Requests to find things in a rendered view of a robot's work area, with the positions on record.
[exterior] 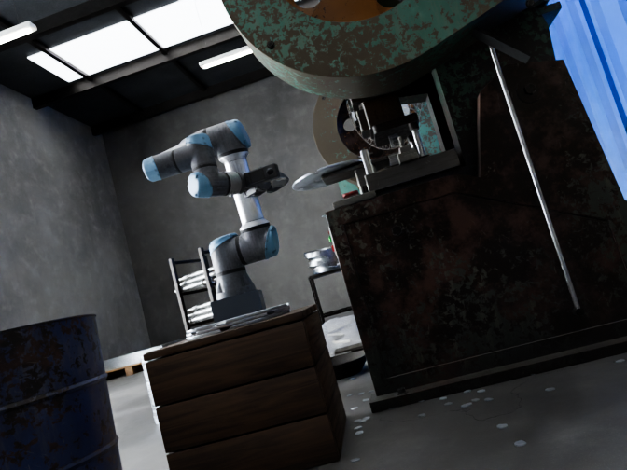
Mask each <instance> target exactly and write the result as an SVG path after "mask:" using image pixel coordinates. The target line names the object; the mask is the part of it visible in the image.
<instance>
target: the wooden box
mask: <svg viewBox="0 0 627 470"><path fill-rule="evenodd" d="M316 310H317V305H316V304H313V305H309V306H306V307H302V308H298V309H295V310H292V311H290V312H289V313H286V314H283V315H279V316H276V317H273V318H271V319H267V320H264V321H260V322H257V323H254V324H251V325H245V326H241V327H238V328H234V329H232V330H227V331H224V332H221V333H217V334H214V335H210V336H207V337H203V338H199V339H192V340H187V339H186V340H183V341H180V342H177V343H175V344H172V345H169V346H166V347H163V348H160V349H157V350H155V351H152V352H147V353H144V354H143V357H144V361H149V360H152V359H155V360H152V361H150V362H147V363H146V371H147V375H148V379H149V384H150V388H151V392H152V396H153V400H154V404H155V407H158V408H156V412H157V416H158V421H159V425H160V432H161V436H162V440H163V445H164V448H165V453H168V454H167V455H166V457H167V461H168V465H169V469H170V470H302V469H307V468H311V467H315V466H318V465H322V464H326V463H333V462H337V461H339V460H340V457H341V449H342V442H343V436H344V429H345V423H346V414H345V410H344V406H343V403H342V400H341V394H340V390H339V386H338V383H337V380H336V376H335V372H334V369H333V365H332V362H331V359H330V355H329V351H328V348H327V342H326V339H325V335H324V331H323V328H322V325H321V321H320V318H319V314H318V311H316ZM156 358H158V359H156Z"/></svg>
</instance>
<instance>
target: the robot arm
mask: <svg viewBox="0 0 627 470"><path fill-rule="evenodd" d="M250 146H251V143H250V139H249V137H248V134H247V132H246V130H245V128H244V126H243V124H242V123H241V122H240V121H239V120H237V119H233V120H230V121H225V122H223V123H220V124H217V125H215V126H212V127H209V128H206V129H203V130H200V131H197V132H195V133H193V134H191V135H190V136H188V137H187V138H186V139H184V140H182V141H181V142H180V144H179V145H177V146H175V147H173V148H171V149H168V150H166V151H164V152H162V153H160V154H158V155H156V156H153V157H152V156H151V157H150V158H147V159H144V161H143V164H142V165H143V171H144V173H145V176H146V178H147V179H148V180H149V181H151V182H155V181H159V180H161V179H165V178H168V177H171V176H174V175H177V174H180V173H184V172H187V171H190V170H192V171H193V173H192V174H191V175H190V176H189V177H188V190H189V192H190V194H191V195H192V196H193V197H196V198H210V197H219V196H228V195H230V197H232V195H233V196H234V199H235V201H236V205H237V208H238V212H239V215H240V217H241V221H242V224H243V225H242V227H241V229H240V232H241V235H239V236H238V235H237V234H236V233H230V234H228V235H224V236H221V237H219V238H217V239H215V240H213V241H212V242H211V243H210V245H209V250H210V257H211V258H212V262H213V266H214V270H215V274H216V280H217V282H216V299H217V300H220V299H223V298H227V297H233V296H237V295H240V294H243V293H247V292H250V291H254V290H256V287H255V285H254V284H253V282H252V280H251V279H250V277H249V276H248V274H247V272H246V268H245V265H248V264H251V263H255V262H258V261H261V260H264V259H269V258H271V257H274V256H277V254H278V252H279V239H278V234H277V231H276V228H275V226H271V225H270V222H269V221H268V220H266V219H264V217H263V213H262V211H261V207H260V204H259V201H258V196H260V195H261V194H263V193H273V192H275V191H277V190H279V189H280V188H282V187H283V186H285V185H286V184H287V183H288V181H289V179H288V177H287V176H286V175H285V174H283V173H281V172H279V169H278V165H277V164H276V163H272V164H269V165H266V166H263V167H258V169H257V168H256V169H255V170H253V171H250V170H249V166H248V163H247V159H246V157H247V156H248V154H249V152H248V148H249V147H250ZM216 158H218V159H219V161H220V162H222V163H224V164H225V167H226V172H219V171H218V168H217V165H216ZM277 178H278V179H279V178H282V179H283V180H280V181H277V180H274V179H277ZM270 181H271V182H270Z"/></svg>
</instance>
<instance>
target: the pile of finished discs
mask: <svg viewBox="0 0 627 470"><path fill-rule="evenodd" d="M278 309H279V310H278ZM289 312H290V306H289V303H286V304H282V305H279V306H275V307H271V308H268V309H265V310H261V311H256V312H252V313H248V314H245V315H241V316H238V317H234V318H231V319H228V320H224V321H221V322H217V323H214V324H210V325H205V326H201V327H198V328H194V329H191V330H188V331H186V333H187V337H188V338H187V340H192V339H199V338H203V337H207V336H210V335H214V334H217V333H221V332H224V331H227V330H232V329H234V328H238V327H241V326H245V325H251V324H254V323H257V322H260V321H264V320H267V319H271V318H273V317H276V316H279V315H283V314H286V313H289ZM211 327H212V328H211Z"/></svg>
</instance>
